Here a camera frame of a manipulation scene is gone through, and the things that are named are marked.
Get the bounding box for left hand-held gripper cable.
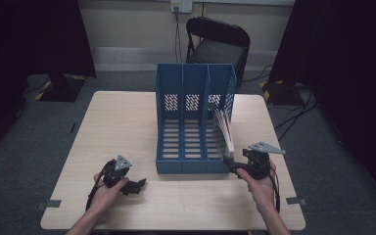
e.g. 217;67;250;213
84;159;116;212

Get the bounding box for picture book with green leaf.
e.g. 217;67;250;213
212;109;236;165

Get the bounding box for white wall socket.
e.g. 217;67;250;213
170;0;194;15

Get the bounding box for dark curtain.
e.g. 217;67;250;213
0;0;98;165
268;0;376;210

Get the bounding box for right hand-held gripper cable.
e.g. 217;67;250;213
267;167;282;215

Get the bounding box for black wall socket cable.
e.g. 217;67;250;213
173;9;184;64

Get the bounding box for person's right hand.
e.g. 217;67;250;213
235;160;279;214

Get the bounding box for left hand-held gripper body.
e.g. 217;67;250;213
101;154;134;189

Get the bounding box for hand-held gripper cable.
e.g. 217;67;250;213
267;167;282;215
84;159;116;212

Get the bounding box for grey tape strip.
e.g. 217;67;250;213
35;199;63;211
285;196;308;207

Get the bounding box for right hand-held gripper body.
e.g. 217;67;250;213
242;140;287;181

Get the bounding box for black folding chair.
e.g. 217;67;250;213
185;16;252;88

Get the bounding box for black stand base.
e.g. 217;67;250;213
34;73;88;103
259;79;306;107

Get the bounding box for person's left hand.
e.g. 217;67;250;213
88;171;130;216

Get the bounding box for black floor cables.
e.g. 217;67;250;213
241;64;319;142

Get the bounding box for blue plastic file rack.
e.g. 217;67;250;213
154;62;238;175

